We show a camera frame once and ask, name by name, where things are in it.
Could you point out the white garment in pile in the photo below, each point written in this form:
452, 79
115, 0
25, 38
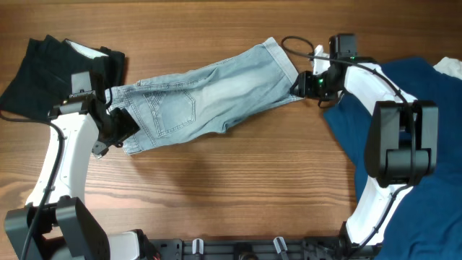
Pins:
449, 66

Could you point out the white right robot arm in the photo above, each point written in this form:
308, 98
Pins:
401, 143

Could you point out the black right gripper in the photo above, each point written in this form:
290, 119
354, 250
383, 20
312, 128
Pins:
303, 85

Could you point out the dark blue garment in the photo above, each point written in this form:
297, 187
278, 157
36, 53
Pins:
427, 223

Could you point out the folded black garment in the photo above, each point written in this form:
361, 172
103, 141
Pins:
44, 76

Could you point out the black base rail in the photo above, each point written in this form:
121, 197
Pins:
277, 248

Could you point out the light blue denim shorts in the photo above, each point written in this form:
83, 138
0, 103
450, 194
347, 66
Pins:
176, 108

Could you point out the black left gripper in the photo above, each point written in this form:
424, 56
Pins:
128, 126

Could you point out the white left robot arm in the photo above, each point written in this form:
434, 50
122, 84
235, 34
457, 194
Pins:
55, 223

